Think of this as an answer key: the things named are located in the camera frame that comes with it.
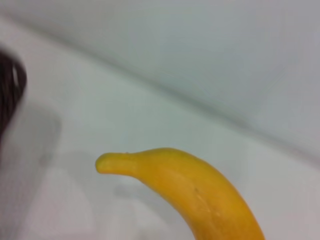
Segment dark brown woven basket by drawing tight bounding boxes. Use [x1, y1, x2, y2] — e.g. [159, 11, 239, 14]
[0, 48, 28, 141]

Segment yellow banana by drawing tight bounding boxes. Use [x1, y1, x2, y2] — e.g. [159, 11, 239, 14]
[95, 147, 266, 240]

